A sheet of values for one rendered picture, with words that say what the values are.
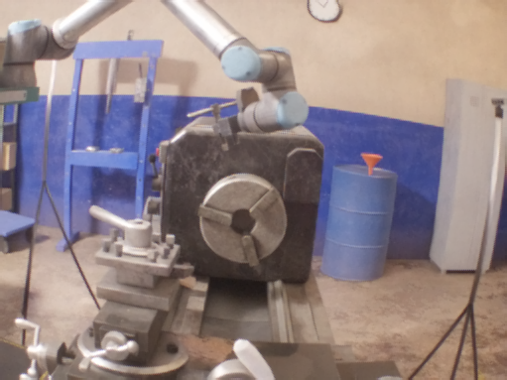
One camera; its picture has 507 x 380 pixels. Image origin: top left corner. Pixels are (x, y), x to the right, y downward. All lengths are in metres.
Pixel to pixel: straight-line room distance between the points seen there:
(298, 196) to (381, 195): 2.82
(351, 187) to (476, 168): 1.33
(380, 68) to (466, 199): 1.48
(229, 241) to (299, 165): 0.33
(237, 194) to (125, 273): 0.63
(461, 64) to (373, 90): 1.10
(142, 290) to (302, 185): 0.85
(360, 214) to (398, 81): 1.42
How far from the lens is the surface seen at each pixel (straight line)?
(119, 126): 5.35
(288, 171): 1.88
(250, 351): 0.49
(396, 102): 5.38
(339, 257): 4.79
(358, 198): 4.65
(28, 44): 2.02
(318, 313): 1.80
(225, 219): 1.71
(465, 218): 5.21
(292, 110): 1.46
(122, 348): 1.03
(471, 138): 5.12
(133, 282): 1.21
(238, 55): 1.36
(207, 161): 1.93
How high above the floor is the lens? 1.49
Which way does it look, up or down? 10 degrees down
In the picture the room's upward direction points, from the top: 5 degrees clockwise
